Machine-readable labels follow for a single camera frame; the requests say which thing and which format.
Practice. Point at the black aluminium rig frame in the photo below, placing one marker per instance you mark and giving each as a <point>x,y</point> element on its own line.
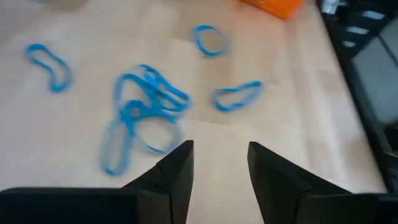
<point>339,21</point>

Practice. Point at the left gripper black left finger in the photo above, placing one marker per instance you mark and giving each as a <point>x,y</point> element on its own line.
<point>171,186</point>

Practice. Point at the orange plastic mesh basket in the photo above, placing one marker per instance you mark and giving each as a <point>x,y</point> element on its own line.
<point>280,7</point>

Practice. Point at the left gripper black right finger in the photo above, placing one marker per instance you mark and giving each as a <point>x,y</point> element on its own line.
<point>273,186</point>

